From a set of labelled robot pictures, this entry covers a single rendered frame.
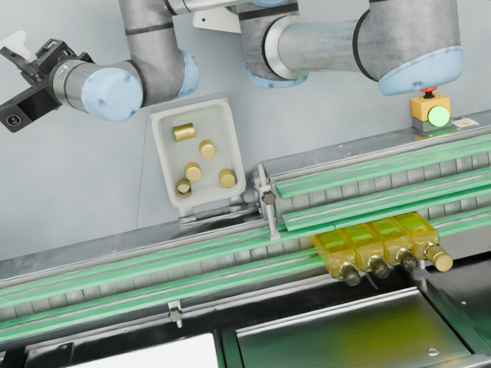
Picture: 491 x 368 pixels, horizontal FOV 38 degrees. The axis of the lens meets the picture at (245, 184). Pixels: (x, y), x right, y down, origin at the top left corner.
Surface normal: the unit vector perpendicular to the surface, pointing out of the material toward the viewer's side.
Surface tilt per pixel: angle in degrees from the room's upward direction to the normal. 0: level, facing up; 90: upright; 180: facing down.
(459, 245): 0
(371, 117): 0
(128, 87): 32
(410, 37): 26
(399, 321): 90
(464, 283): 90
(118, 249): 90
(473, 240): 0
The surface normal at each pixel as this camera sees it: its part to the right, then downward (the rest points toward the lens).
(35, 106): 0.24, 0.62
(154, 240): -0.19, -0.93
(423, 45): -0.11, 0.26
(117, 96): 0.63, 0.25
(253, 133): 0.13, 0.29
